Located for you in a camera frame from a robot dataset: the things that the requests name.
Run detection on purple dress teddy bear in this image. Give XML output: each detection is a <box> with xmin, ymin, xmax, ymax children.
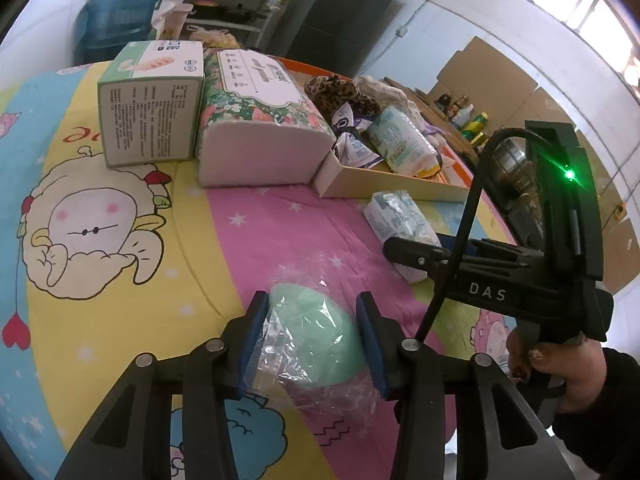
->
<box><xmin>421</xmin><ymin>122</ymin><xmax>447</xmax><ymax>152</ymax></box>

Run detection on floral tissue pack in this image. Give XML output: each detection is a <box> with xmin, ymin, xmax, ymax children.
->
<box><xmin>196</xmin><ymin>49</ymin><xmax>335</xmax><ymax>188</ymax></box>

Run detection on green white tissue box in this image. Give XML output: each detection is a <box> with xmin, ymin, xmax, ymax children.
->
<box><xmin>98</xmin><ymin>40</ymin><xmax>205</xmax><ymax>167</ymax></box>

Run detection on colourful cartoon bed sheet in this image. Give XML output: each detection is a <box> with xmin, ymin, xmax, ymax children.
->
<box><xmin>1</xmin><ymin>63</ymin><xmax>432</xmax><ymax>479</ymax></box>

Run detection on leopard print scrunchie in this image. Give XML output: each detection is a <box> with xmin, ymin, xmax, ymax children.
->
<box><xmin>304</xmin><ymin>75</ymin><xmax>381</xmax><ymax>122</ymax></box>

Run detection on black refrigerator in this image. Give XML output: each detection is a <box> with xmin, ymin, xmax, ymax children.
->
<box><xmin>274</xmin><ymin>0</ymin><xmax>393</xmax><ymax>77</ymax></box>

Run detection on green sponge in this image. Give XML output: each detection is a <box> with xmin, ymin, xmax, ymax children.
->
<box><xmin>243</xmin><ymin>252</ymin><xmax>378</xmax><ymax>427</ymax></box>

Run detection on white floral cloth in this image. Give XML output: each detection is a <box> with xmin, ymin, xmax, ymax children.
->
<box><xmin>354</xmin><ymin>75</ymin><xmax>423</xmax><ymax>126</ymax></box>

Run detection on small green tissue packet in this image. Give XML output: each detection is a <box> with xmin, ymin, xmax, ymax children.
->
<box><xmin>362</xmin><ymin>188</ymin><xmax>444</xmax><ymax>285</ymax></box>

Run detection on orange shallow cardboard box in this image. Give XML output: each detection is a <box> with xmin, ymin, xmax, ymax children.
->
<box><xmin>282</xmin><ymin>58</ymin><xmax>469</xmax><ymax>203</ymax></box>

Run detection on person's right hand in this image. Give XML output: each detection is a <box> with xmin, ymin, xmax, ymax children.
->
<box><xmin>506</xmin><ymin>330</ymin><xmax>606</xmax><ymax>413</ymax></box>

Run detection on blue water jug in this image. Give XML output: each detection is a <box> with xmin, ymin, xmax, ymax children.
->
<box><xmin>73</xmin><ymin>0</ymin><xmax>160</xmax><ymax>65</ymax></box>

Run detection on green yellow bottle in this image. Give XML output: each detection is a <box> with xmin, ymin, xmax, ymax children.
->
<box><xmin>461</xmin><ymin>112</ymin><xmax>489</xmax><ymax>142</ymax></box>

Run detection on pale green tissue packet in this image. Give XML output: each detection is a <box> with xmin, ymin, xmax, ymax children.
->
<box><xmin>367</xmin><ymin>106</ymin><xmax>440</xmax><ymax>178</ymax></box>

